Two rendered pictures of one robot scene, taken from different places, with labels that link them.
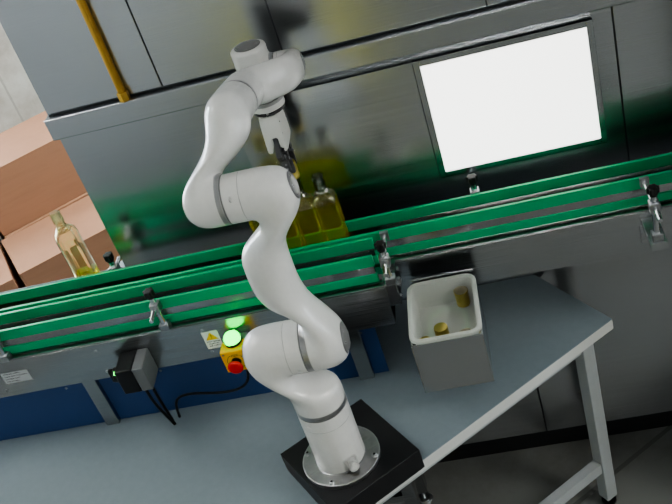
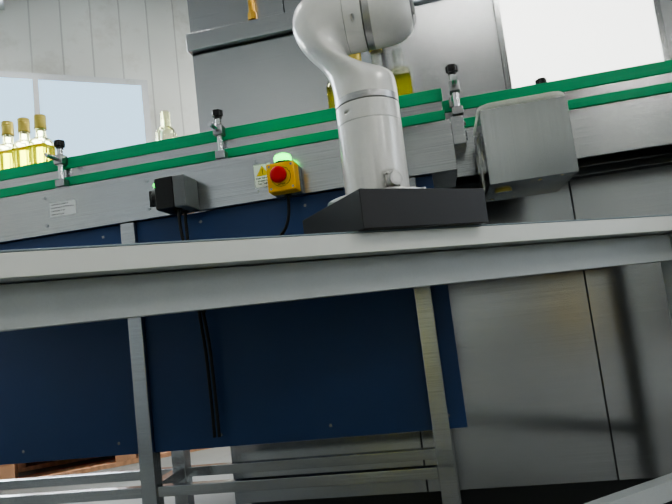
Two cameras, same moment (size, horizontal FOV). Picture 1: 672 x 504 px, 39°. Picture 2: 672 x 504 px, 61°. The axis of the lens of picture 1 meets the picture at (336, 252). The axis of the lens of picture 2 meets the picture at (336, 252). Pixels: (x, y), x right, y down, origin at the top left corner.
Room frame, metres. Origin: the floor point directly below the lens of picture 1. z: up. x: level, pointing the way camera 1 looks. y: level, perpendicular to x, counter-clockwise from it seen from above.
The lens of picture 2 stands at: (0.59, 0.29, 0.62)
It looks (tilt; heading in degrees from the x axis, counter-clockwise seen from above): 6 degrees up; 357
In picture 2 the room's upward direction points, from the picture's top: 7 degrees counter-clockwise
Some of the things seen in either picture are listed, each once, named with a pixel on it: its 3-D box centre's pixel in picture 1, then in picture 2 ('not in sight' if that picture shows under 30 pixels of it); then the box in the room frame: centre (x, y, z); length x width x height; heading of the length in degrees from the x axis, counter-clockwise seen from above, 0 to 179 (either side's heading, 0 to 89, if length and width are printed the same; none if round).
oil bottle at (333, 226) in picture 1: (333, 224); (404, 105); (2.06, -0.02, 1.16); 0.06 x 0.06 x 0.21; 76
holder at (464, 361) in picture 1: (449, 326); (519, 157); (1.81, -0.21, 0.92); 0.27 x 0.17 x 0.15; 167
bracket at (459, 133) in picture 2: (393, 282); (459, 134); (1.93, -0.11, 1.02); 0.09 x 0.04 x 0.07; 167
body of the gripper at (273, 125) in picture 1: (274, 124); not in sight; (2.07, 0.04, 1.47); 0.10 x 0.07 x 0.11; 167
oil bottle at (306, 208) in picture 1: (311, 229); not in sight; (2.07, 0.04, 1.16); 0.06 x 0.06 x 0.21; 77
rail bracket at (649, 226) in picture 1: (653, 220); not in sight; (1.76, -0.73, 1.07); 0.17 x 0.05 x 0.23; 167
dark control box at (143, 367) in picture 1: (136, 371); (176, 195); (2.00, 0.60, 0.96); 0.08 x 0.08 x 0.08; 77
